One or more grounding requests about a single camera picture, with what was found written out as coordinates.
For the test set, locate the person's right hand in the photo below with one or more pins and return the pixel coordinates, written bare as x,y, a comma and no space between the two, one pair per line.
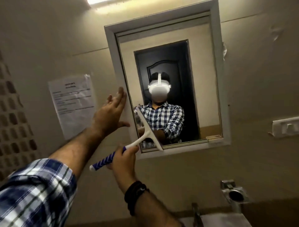
123,166

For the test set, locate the person's left hand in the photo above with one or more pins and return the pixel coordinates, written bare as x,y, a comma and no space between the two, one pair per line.
108,117

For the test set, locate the person's left middle finger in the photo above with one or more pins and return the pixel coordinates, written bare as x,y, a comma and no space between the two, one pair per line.
119,95

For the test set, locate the person's right thumb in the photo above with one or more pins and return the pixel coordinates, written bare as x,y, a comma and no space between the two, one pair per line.
131,150

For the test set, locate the person's left thumb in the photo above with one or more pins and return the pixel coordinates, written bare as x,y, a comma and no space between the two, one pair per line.
124,124

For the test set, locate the person's right forearm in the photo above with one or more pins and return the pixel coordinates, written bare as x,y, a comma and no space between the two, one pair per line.
155,210

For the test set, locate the person's left forearm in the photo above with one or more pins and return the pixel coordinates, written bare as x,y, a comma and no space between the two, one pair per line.
76,149

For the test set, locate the black wristband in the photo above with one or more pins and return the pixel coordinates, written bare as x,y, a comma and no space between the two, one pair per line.
134,194

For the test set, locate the white paper notice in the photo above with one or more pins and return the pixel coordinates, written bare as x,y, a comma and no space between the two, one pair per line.
73,105

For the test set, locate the metal faucet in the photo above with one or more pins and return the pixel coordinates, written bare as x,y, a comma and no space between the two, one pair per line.
196,215

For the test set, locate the ceiling light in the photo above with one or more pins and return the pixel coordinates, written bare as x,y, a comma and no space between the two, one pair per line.
97,1

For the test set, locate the blue plaid shirt sleeve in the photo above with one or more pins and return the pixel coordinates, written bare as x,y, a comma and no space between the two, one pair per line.
35,194

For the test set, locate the peeling clear tape strip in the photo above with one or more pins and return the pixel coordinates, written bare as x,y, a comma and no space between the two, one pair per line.
224,50

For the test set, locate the white sink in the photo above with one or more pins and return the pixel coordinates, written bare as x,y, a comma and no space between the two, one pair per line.
224,221

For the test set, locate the white framed wall mirror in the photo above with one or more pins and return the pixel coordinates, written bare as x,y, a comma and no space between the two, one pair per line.
205,70

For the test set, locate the chrome wall holder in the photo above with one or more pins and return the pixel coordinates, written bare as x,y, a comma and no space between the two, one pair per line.
236,194

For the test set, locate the white wall switch plate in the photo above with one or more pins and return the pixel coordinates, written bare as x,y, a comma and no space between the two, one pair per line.
286,127

